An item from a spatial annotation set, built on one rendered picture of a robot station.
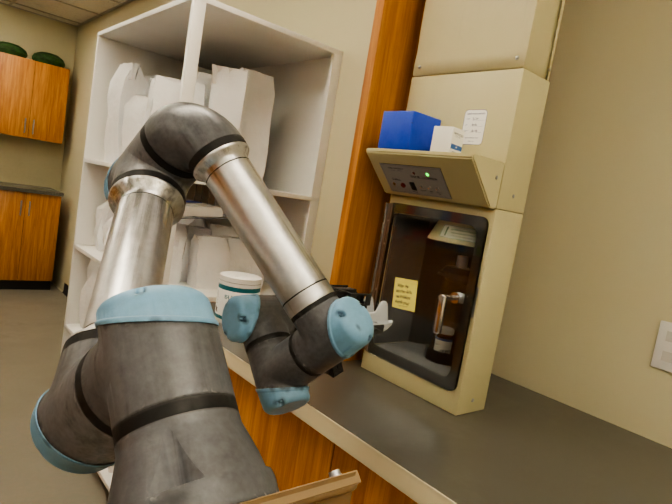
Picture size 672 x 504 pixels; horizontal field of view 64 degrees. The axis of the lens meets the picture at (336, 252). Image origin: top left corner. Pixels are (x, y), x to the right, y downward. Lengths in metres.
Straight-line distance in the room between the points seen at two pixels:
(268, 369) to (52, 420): 0.31
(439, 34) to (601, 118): 0.50
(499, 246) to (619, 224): 0.41
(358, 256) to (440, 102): 0.44
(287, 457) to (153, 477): 0.85
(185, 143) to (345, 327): 0.36
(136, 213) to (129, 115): 1.82
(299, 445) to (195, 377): 0.77
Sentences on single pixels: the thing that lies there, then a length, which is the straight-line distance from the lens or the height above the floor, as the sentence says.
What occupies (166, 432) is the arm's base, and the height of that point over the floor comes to 1.16.
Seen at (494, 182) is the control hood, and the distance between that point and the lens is 1.19.
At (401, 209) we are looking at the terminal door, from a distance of 1.37.
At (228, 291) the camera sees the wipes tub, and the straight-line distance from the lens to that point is 1.66.
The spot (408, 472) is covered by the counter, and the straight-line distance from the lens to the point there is 1.00.
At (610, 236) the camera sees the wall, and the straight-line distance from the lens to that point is 1.56.
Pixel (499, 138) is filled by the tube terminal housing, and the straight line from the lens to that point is 1.24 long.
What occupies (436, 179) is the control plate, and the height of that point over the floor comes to 1.45.
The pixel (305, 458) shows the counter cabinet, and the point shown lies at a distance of 1.26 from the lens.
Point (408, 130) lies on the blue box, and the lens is 1.26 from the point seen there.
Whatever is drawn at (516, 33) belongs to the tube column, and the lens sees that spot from 1.30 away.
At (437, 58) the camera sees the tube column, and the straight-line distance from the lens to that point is 1.41.
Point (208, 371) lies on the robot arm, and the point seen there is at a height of 1.20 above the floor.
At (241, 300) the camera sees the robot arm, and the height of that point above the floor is 1.20.
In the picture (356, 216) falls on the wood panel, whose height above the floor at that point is 1.34.
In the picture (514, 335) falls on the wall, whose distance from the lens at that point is 1.68.
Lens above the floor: 1.38
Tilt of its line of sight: 6 degrees down
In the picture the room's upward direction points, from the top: 10 degrees clockwise
